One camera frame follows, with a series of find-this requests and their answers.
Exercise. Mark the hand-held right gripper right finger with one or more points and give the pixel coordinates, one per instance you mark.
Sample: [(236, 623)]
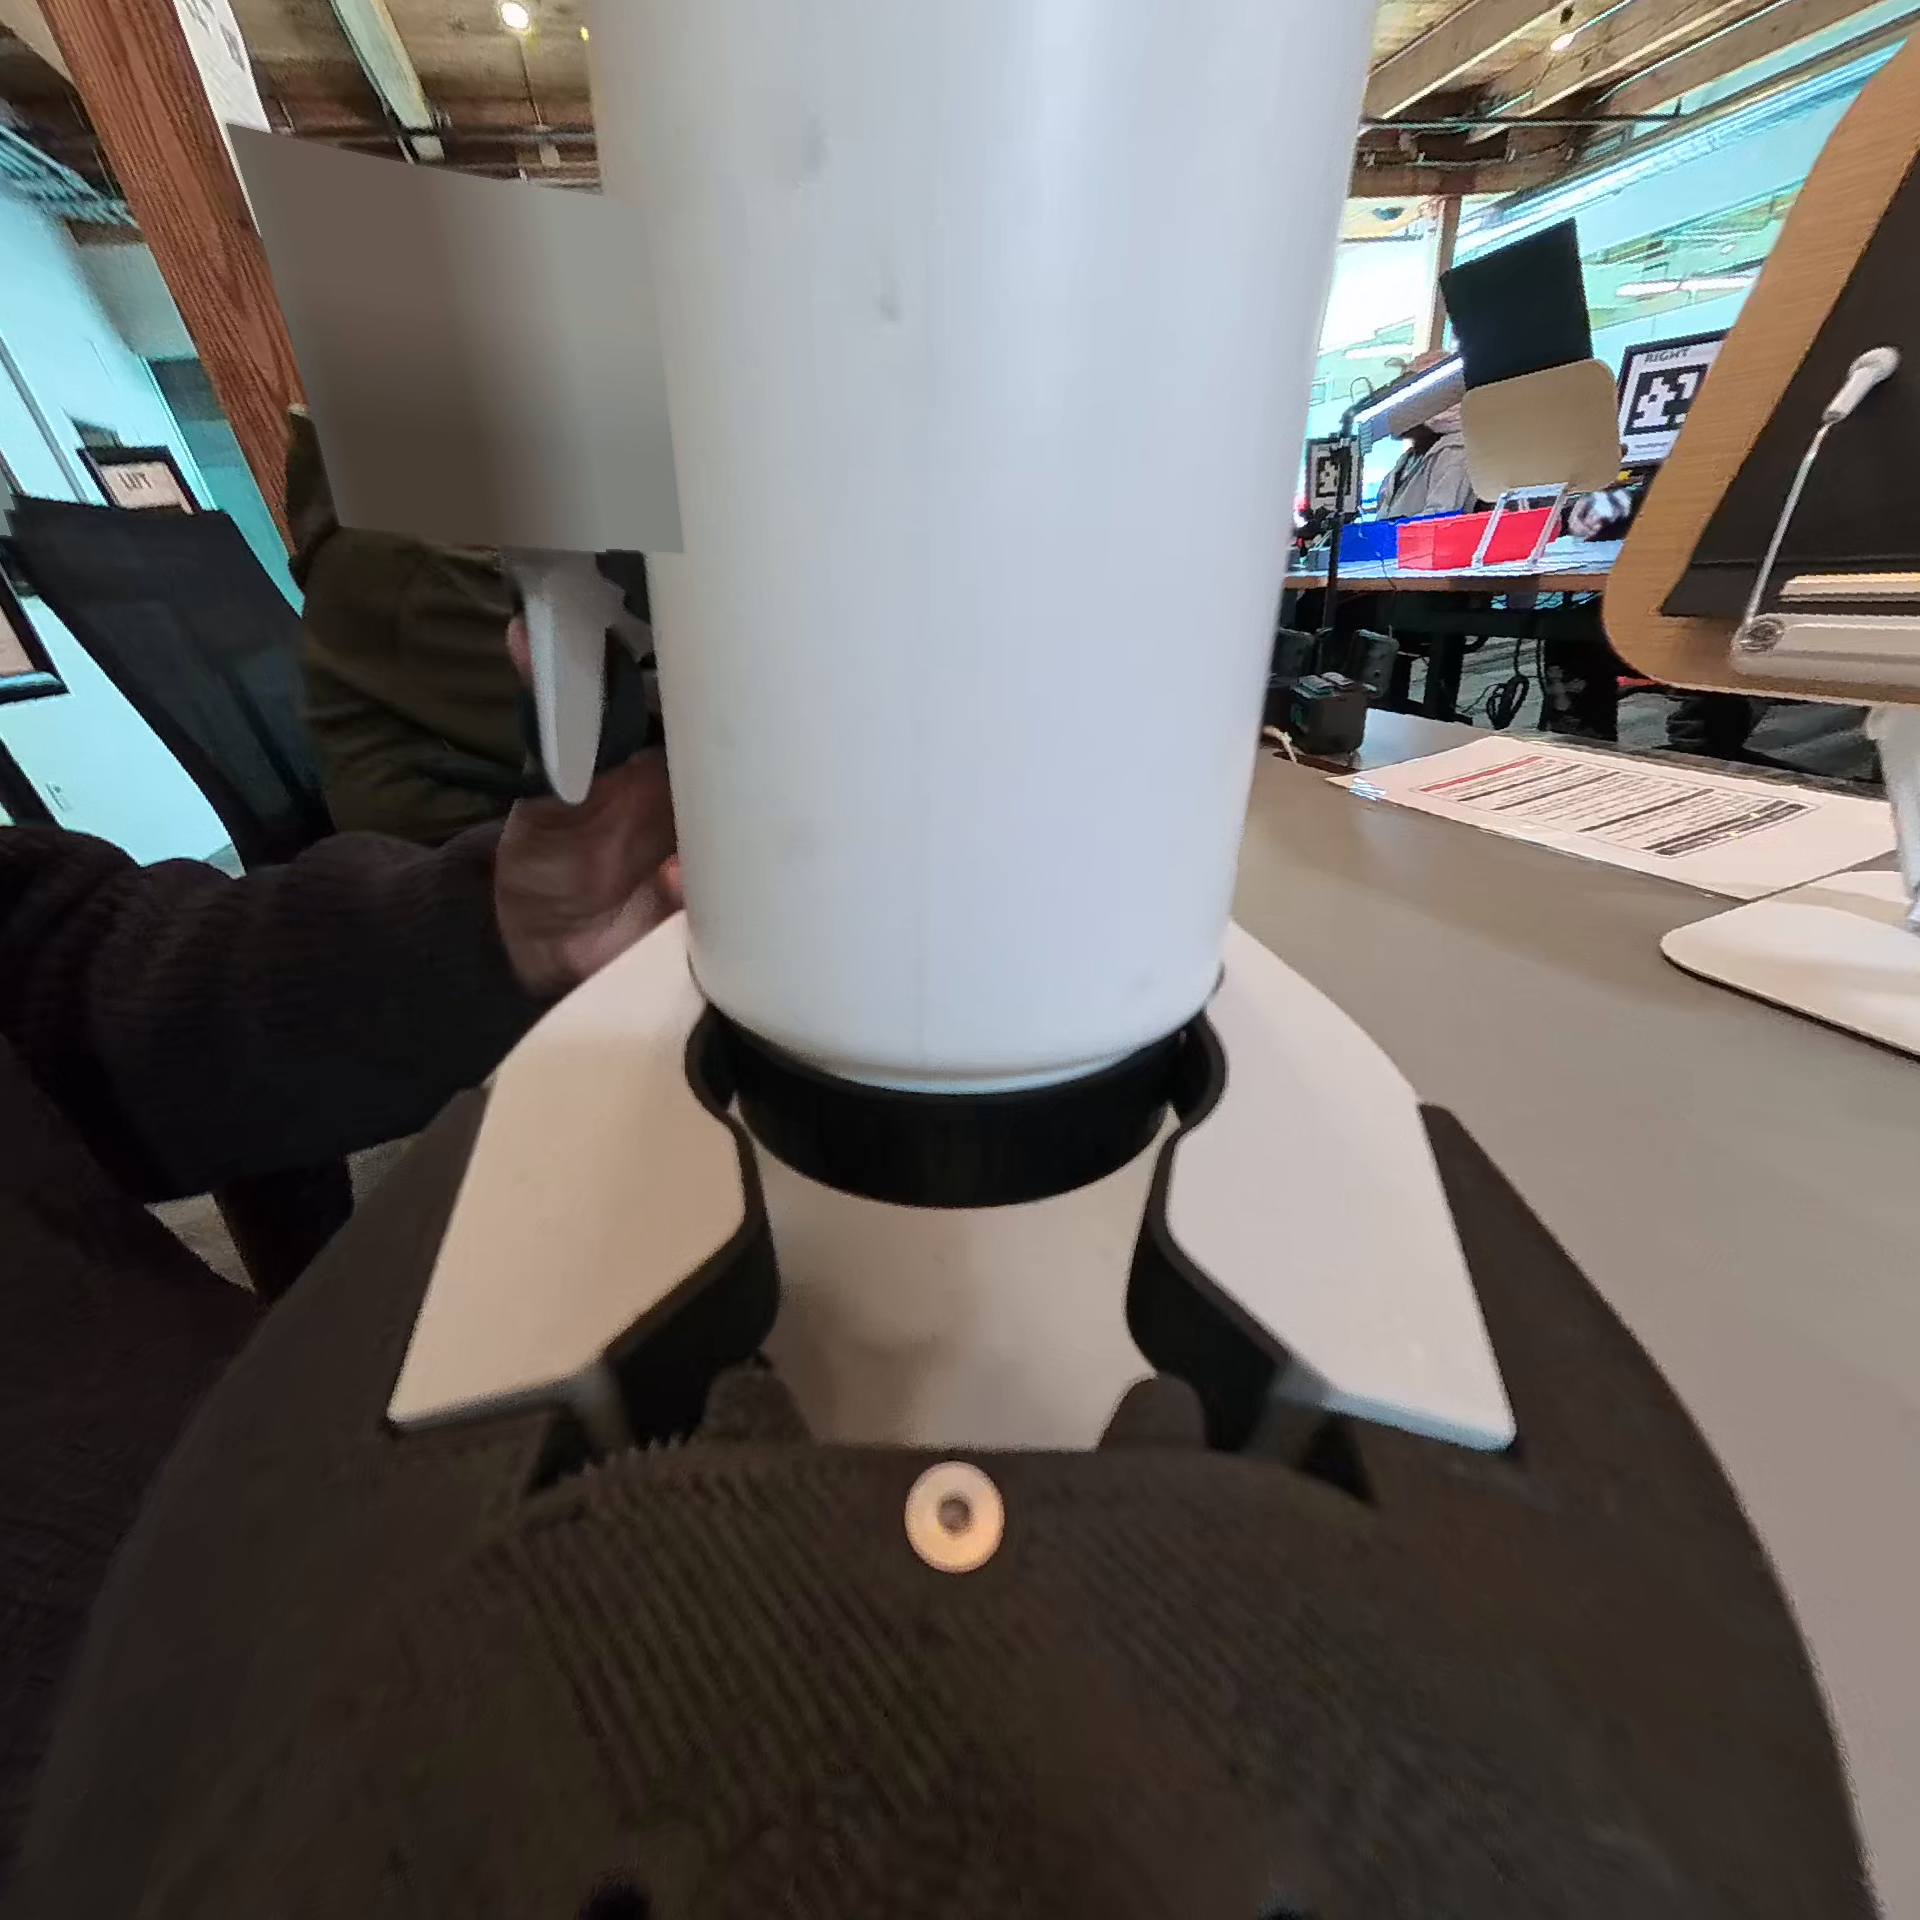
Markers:
[(1335, 1213)]

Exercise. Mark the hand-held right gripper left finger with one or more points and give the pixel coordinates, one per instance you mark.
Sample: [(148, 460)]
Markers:
[(569, 1213)]

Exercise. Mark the white bottle black cap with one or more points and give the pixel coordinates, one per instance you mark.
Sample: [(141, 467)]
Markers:
[(961, 524)]

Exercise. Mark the person's left forearm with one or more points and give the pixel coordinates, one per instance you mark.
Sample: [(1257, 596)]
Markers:
[(255, 989)]

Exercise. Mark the person's left hand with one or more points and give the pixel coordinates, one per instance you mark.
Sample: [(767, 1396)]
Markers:
[(593, 884)]

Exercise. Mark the dark cloth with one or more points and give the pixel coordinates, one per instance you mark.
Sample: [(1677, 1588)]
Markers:
[(182, 675)]

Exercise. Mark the small framed sign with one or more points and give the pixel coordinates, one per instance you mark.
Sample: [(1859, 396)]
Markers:
[(137, 481)]

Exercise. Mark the printed paper sheet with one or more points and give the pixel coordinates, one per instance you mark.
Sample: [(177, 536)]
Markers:
[(1621, 809)]

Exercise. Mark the framed marker sign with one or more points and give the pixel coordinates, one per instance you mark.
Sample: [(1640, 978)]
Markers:
[(28, 645)]

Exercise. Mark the small blue plastic bin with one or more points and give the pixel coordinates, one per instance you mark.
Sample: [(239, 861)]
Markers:
[(1367, 543)]

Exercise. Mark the red plastic bin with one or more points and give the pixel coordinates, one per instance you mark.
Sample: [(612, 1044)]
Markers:
[(1463, 539)]

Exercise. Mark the square marker sign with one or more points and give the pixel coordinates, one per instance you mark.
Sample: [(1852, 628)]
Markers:
[(1670, 397), (1332, 473)]

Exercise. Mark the wooden display board black panel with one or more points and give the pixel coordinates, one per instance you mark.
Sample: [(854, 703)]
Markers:
[(1785, 451)]

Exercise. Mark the background display board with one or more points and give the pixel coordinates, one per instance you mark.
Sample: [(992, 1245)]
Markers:
[(1531, 345)]

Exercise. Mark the wooden post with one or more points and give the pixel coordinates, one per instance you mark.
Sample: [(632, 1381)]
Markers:
[(182, 225)]

